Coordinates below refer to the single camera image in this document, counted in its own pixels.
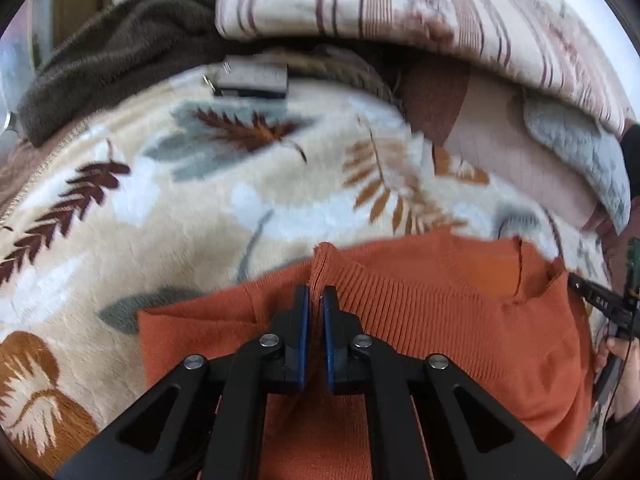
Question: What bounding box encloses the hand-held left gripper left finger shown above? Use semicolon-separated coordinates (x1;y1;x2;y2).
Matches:
55;285;311;480

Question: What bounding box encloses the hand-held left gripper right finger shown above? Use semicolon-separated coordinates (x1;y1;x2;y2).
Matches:
320;285;576;480

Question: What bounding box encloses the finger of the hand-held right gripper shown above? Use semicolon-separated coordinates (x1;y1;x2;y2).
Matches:
567;272;626;331

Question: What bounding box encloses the orange knit sweater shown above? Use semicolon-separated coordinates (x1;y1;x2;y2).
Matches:
136;227;596;480

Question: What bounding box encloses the person's right hand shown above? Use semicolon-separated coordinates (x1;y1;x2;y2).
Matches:
592;335;640;421

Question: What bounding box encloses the grey quilted pillow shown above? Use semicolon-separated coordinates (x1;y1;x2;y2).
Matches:
522;95;632;236

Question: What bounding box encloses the black cloth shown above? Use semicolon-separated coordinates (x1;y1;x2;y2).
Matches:
620;122;640;186

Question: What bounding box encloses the leaf print fleece blanket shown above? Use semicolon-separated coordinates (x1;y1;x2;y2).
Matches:
0;65;616;476

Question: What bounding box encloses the pink brown bed sheet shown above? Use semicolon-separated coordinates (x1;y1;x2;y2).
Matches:
395;62;608;231

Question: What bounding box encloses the small grey device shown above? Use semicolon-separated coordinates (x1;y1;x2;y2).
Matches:
202;55;291;101

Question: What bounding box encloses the striped floral pillow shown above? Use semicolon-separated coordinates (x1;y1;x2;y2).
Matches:
215;0;628;133

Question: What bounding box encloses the dark brown fleece blanket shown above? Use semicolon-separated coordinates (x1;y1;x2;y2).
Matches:
17;0;236;148

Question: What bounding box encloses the patterned glass window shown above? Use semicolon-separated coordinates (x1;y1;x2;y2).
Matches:
0;0;56;111

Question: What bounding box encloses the wooden window frame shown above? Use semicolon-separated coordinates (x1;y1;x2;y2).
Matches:
50;0;118;56

